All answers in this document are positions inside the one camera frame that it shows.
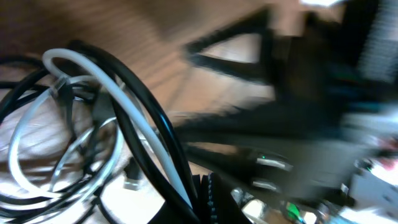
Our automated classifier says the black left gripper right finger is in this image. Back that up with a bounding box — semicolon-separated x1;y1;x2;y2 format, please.
200;173;251;224

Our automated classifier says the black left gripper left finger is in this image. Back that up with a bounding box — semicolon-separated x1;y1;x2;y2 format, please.
148;174;202;224

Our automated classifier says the thin black usb cable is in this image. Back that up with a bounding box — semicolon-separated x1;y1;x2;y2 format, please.
0;39;200;224

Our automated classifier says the white usb cable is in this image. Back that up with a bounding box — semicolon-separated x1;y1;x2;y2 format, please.
7;48;193;209

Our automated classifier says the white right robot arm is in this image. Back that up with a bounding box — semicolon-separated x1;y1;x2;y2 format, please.
175;1;397;223

